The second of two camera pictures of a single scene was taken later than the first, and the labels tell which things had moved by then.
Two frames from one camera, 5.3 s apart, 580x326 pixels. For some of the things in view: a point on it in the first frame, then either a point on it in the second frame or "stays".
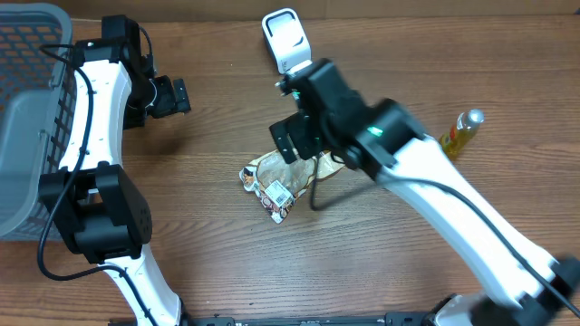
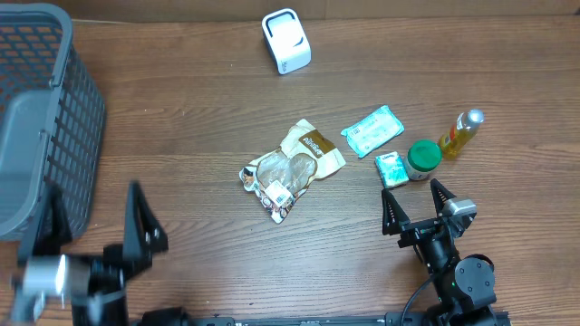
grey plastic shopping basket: (38, 96) stays
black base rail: (391, 319) stays
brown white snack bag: (277, 184) stays
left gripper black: (169, 103) -> (140, 234)
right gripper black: (300, 132) -> (396, 220)
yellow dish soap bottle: (462, 131) stays
